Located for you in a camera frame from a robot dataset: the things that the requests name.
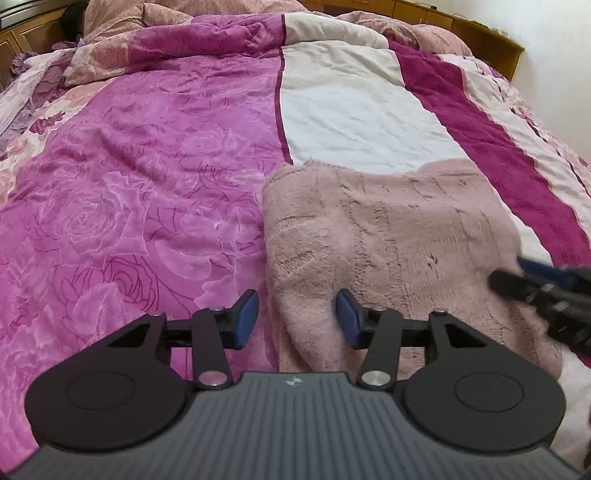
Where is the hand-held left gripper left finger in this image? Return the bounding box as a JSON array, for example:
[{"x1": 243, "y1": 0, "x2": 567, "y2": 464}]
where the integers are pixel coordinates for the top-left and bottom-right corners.
[{"x1": 106, "y1": 289, "x2": 259, "y2": 389}]

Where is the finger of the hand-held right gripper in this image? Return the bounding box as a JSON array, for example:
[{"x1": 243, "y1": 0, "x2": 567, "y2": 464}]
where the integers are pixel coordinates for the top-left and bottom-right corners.
[
  {"x1": 515, "y1": 257, "x2": 581, "y2": 289},
  {"x1": 488, "y1": 269, "x2": 552, "y2": 309}
]

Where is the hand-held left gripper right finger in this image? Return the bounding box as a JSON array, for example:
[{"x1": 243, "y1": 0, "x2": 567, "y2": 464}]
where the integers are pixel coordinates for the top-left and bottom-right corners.
[{"x1": 335, "y1": 289, "x2": 497, "y2": 388}]

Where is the pink knitted sweater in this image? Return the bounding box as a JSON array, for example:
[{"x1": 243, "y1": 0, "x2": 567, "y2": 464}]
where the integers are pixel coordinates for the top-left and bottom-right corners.
[{"x1": 262, "y1": 158, "x2": 574, "y2": 376}]

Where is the magenta and white patchwork quilt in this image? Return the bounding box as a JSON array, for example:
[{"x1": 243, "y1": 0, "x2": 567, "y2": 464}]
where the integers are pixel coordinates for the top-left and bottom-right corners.
[{"x1": 0, "y1": 10, "x2": 591, "y2": 462}]

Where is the pink pillow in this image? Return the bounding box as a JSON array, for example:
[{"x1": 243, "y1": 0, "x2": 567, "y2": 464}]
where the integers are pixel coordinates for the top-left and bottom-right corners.
[{"x1": 78, "y1": 0, "x2": 472, "y2": 58}]

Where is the pale floral pillow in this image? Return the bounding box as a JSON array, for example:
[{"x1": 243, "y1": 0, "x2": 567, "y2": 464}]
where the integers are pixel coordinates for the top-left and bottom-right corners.
[{"x1": 0, "y1": 48, "x2": 77, "y2": 139}]

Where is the carved wooden headboard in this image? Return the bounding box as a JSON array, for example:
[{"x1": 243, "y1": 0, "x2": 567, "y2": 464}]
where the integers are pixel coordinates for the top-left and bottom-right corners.
[{"x1": 0, "y1": 0, "x2": 88, "y2": 90}]

